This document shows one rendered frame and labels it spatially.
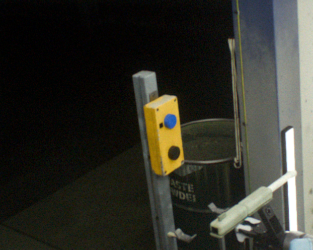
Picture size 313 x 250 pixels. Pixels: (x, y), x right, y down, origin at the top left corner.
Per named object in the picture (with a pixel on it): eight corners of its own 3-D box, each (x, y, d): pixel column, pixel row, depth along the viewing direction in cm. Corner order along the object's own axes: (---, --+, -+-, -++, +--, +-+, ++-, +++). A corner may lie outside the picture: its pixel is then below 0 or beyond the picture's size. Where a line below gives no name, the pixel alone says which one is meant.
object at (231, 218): (225, 282, 206) (219, 222, 198) (213, 278, 209) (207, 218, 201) (300, 218, 238) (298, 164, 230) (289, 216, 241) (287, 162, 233)
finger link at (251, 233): (236, 234, 205) (261, 240, 200) (236, 230, 204) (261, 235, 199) (242, 227, 208) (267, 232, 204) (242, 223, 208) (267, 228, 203)
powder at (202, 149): (143, 143, 352) (143, 140, 352) (221, 115, 376) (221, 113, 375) (197, 175, 308) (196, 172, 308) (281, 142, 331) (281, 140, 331)
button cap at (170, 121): (178, 125, 214) (173, 124, 215) (176, 112, 212) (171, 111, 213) (169, 131, 211) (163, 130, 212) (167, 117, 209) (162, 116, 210)
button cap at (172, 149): (181, 156, 219) (176, 156, 220) (180, 144, 217) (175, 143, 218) (172, 162, 215) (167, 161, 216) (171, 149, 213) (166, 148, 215)
